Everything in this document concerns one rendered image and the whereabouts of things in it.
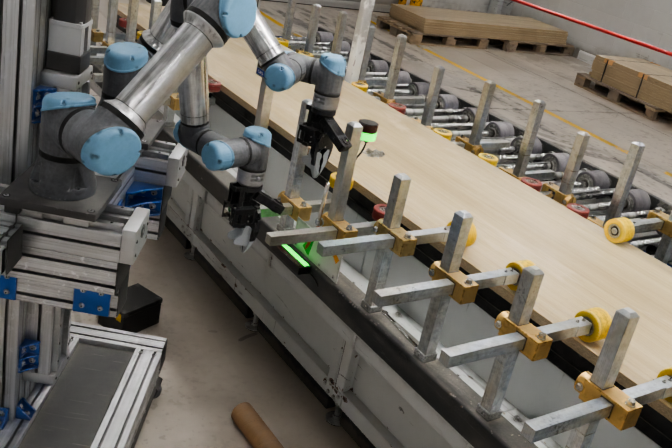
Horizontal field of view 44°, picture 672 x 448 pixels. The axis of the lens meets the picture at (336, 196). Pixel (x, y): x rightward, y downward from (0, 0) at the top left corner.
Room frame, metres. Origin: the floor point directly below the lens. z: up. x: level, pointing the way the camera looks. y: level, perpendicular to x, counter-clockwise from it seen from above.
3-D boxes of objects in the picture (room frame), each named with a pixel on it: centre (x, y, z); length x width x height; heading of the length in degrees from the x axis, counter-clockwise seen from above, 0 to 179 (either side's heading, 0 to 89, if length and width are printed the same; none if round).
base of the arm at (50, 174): (1.75, 0.63, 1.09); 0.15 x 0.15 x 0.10
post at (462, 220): (1.90, -0.32, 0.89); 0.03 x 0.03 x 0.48; 38
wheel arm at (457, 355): (1.66, -0.49, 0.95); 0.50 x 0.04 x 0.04; 128
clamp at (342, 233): (2.27, -0.03, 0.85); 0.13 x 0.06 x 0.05; 38
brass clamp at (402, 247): (2.08, -0.18, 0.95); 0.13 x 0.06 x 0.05; 38
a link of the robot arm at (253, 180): (2.05, 0.23, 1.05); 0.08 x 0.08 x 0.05
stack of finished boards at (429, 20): (10.83, -1.39, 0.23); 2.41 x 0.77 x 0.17; 125
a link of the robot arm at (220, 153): (1.98, 0.31, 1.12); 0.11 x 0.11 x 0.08; 52
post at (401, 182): (2.09, -0.17, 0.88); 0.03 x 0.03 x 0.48; 38
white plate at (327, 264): (2.30, 0.03, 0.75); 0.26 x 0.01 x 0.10; 38
